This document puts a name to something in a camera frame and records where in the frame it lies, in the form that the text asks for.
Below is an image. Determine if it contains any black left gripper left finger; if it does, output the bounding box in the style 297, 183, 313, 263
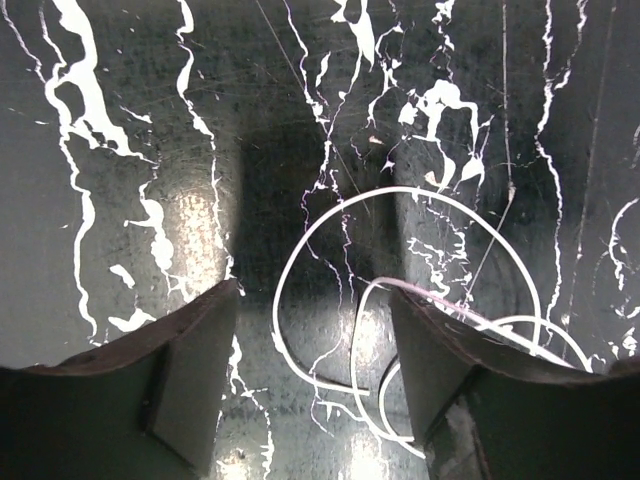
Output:
1, 280, 238, 479

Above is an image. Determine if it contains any white thin cable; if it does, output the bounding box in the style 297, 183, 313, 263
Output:
271, 186, 594, 460

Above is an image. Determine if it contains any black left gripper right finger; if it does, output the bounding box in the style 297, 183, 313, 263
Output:
391, 291, 639, 479

